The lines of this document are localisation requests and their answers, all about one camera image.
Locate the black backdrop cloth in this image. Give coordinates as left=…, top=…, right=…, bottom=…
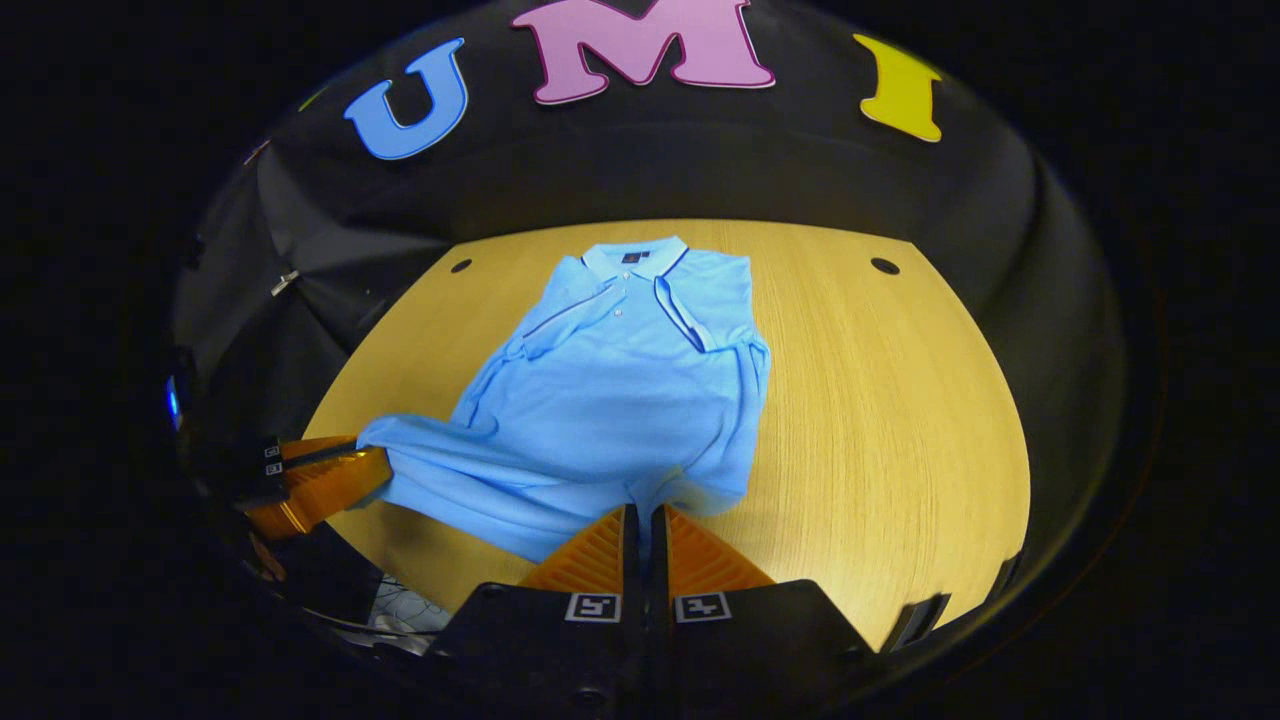
left=170, top=0, right=1131, bottom=611

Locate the tangle of black cables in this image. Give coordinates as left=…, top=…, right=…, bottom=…
left=365, top=574, right=453, bottom=651

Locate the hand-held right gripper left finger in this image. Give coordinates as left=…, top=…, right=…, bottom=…
left=430, top=504, right=642, bottom=693

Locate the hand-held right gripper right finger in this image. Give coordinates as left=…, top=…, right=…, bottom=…
left=650, top=502, right=877, bottom=693

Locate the light blue T-shirt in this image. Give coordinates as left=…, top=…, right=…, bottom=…
left=356, top=236, right=773, bottom=564

